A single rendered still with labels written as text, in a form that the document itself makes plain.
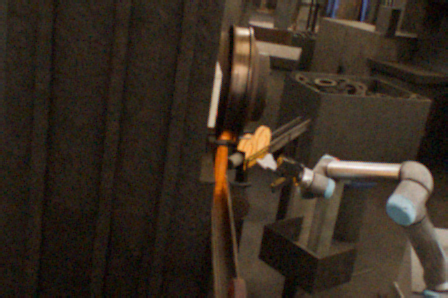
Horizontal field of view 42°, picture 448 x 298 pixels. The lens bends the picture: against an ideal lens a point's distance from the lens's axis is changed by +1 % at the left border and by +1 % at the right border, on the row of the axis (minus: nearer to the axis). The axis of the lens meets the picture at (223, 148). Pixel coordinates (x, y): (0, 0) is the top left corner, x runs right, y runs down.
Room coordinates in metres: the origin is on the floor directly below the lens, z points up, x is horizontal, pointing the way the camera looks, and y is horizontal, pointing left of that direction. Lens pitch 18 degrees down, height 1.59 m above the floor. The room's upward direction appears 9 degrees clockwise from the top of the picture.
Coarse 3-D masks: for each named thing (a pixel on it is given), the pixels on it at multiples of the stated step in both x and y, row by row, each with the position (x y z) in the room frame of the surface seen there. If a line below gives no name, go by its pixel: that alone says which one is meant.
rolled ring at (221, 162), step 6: (222, 150) 2.30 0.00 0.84; (222, 156) 2.27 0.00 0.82; (216, 162) 2.38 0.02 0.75; (222, 162) 2.25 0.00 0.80; (216, 168) 2.38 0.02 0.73; (222, 168) 2.24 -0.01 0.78; (216, 174) 2.36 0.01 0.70; (222, 174) 2.23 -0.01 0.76; (216, 180) 2.24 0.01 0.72; (222, 180) 2.24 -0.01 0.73; (216, 186) 2.25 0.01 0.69; (222, 186) 2.25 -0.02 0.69
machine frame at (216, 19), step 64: (64, 0) 1.78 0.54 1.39; (128, 0) 1.77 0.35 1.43; (192, 0) 1.79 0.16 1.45; (64, 64) 1.78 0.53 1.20; (128, 64) 1.80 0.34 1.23; (192, 64) 1.82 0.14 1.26; (64, 128) 1.78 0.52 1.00; (128, 128) 1.80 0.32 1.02; (192, 128) 1.83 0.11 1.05; (64, 192) 1.78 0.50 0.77; (128, 192) 1.80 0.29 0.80; (192, 192) 1.83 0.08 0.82; (0, 256) 1.76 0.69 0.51; (64, 256) 1.77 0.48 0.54; (128, 256) 1.80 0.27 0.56; (192, 256) 1.83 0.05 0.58
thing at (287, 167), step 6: (282, 156) 2.52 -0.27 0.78; (282, 162) 2.45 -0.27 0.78; (288, 162) 2.46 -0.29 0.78; (294, 162) 2.49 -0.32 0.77; (276, 168) 2.47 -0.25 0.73; (282, 168) 2.45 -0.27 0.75; (288, 168) 2.45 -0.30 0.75; (294, 168) 2.47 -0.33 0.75; (300, 168) 2.48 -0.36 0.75; (282, 174) 2.45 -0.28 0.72; (288, 174) 2.47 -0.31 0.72; (294, 174) 2.48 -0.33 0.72; (300, 174) 2.46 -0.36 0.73; (294, 180) 2.48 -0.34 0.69
